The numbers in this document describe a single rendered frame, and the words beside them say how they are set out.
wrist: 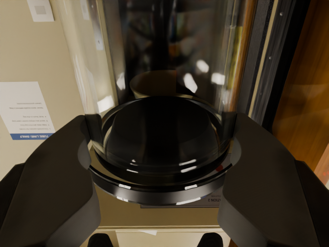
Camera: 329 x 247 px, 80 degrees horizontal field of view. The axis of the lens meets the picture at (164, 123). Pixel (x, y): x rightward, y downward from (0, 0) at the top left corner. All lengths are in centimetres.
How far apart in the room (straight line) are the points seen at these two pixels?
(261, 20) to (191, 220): 33
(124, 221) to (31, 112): 74
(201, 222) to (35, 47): 78
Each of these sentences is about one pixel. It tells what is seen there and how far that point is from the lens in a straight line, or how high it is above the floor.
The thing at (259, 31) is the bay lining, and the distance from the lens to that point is 36.
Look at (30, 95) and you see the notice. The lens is 97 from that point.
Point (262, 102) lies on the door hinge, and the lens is 38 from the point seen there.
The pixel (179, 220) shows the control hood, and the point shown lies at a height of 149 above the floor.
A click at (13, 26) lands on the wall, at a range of 90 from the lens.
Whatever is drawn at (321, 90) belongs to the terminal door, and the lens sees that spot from 29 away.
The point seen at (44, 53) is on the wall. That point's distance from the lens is 87.
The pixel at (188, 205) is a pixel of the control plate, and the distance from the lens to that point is 37.
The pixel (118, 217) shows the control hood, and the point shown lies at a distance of 38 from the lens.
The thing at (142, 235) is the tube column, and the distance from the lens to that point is 63.
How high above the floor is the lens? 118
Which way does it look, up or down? 31 degrees up
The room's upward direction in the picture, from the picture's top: 179 degrees clockwise
